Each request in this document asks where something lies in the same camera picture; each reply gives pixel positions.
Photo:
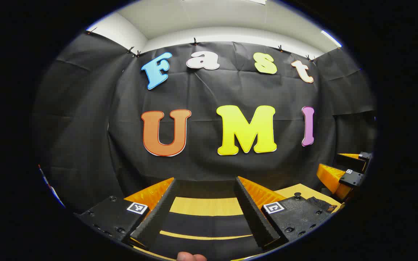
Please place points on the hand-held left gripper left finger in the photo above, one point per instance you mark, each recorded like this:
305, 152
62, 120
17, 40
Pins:
154, 221

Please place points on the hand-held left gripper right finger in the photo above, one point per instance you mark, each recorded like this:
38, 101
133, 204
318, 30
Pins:
254, 217

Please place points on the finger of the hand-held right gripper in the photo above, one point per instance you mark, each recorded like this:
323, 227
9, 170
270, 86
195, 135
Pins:
330, 175
350, 161

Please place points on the white printed sheet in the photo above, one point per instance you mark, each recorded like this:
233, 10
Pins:
51, 188

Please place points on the black backdrop cloth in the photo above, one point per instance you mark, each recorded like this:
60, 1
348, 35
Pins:
201, 90

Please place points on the ceiling light strip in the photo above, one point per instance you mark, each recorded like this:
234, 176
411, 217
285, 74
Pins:
331, 38

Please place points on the dark grey jeans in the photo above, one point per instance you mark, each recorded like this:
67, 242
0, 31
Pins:
209, 224

